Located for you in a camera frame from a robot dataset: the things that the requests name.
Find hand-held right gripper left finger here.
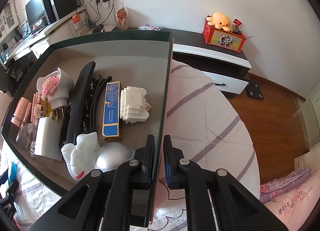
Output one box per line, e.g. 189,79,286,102
27,135,155,231

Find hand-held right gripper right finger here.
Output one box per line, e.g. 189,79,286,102
163,135,288,231

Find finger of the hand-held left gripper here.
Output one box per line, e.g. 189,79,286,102
0,181,20,219

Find white block toy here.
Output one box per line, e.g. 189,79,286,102
119,86,152,125

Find white astronaut lamp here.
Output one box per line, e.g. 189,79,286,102
61,132,136,180

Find blue card box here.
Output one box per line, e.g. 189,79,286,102
102,80,123,142

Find white charger cube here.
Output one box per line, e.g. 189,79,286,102
34,117,63,160

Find black hair clip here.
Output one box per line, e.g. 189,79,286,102
84,75,112,132

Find pink hair roller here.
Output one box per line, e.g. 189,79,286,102
11,97,32,125

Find long black remote control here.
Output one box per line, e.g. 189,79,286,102
59,61,96,147

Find pink storage box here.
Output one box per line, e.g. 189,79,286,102
0,28,174,226

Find purple floral cloth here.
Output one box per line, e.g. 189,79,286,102
260,168,313,196

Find black bathroom scale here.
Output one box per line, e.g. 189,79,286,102
246,81,264,100

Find black and white cabinet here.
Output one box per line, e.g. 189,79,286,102
90,26,252,99

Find black office chair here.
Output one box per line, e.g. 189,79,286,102
0,54,33,94

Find pink pillow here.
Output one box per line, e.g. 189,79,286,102
260,171,320,231

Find red printed box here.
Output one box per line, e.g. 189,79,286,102
202,19,247,53

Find orange snack bag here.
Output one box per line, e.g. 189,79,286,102
116,6,129,30

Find orange capped water bottle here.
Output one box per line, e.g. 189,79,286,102
72,14,87,37

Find yellow octopus plush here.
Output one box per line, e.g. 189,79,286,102
206,13,231,31

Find small red package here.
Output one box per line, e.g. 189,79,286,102
231,18,243,34

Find white desk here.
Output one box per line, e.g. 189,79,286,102
0,9,87,65

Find black computer tower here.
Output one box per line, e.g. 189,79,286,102
40,0,78,23

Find white hutch cabinet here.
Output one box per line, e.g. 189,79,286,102
0,0,20,37

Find black computer monitor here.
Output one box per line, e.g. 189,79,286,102
25,0,47,28

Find black cables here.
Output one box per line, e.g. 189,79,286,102
85,0,117,31

